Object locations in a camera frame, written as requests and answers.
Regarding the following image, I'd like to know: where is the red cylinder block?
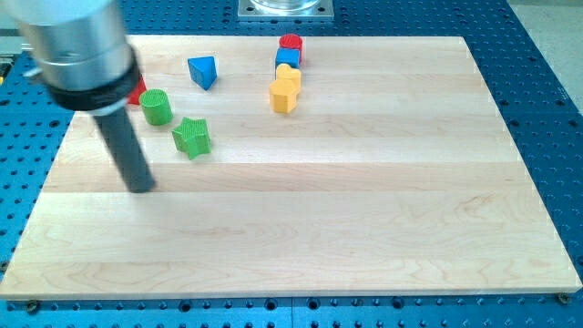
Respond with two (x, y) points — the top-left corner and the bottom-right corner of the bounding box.
(279, 34), (303, 62)

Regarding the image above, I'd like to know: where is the blue triangle block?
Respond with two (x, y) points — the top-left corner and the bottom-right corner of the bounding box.
(187, 56), (218, 90)

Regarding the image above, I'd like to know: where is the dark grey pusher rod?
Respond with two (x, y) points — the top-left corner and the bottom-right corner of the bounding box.
(93, 107), (155, 193)

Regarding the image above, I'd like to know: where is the yellow pentagon block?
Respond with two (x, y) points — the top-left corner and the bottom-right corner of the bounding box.
(269, 79), (300, 114)

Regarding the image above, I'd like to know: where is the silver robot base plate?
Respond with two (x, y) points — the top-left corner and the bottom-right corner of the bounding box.
(237, 0), (334, 21)

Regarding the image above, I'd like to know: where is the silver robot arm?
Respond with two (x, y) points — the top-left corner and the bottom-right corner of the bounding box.
(2, 0), (155, 193)

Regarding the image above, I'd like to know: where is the red block behind arm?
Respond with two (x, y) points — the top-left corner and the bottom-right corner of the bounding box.
(128, 75), (147, 105)

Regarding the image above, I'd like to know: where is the yellow heart block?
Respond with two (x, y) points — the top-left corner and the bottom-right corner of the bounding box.
(275, 64), (302, 90)

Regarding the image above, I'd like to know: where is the green cylinder block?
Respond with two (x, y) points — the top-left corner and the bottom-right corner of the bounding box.
(138, 89), (173, 126)

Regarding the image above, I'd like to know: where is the green star block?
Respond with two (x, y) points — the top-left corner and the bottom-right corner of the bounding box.
(171, 118), (211, 159)

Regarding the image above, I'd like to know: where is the blue cube block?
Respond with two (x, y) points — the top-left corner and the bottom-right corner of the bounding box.
(275, 47), (301, 68)

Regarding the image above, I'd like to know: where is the light wooden board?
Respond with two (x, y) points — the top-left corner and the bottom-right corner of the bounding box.
(1, 36), (582, 301)

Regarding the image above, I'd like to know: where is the board clamp screw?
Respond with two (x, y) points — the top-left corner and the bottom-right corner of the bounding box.
(24, 300), (40, 314)
(556, 292), (572, 305)

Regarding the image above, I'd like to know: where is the board clamp screw right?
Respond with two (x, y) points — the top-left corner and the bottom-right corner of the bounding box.
(556, 292), (572, 305)

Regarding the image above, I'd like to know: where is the board clamp screw left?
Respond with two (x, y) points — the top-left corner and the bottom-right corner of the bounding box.
(24, 300), (40, 314)

